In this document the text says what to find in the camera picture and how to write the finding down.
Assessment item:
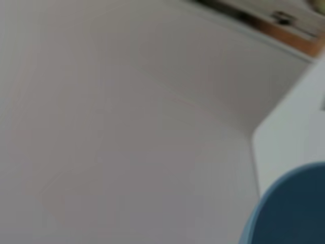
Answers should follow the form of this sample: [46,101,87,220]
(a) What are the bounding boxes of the blue bowl with white outside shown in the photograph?
[238,161,325,244]

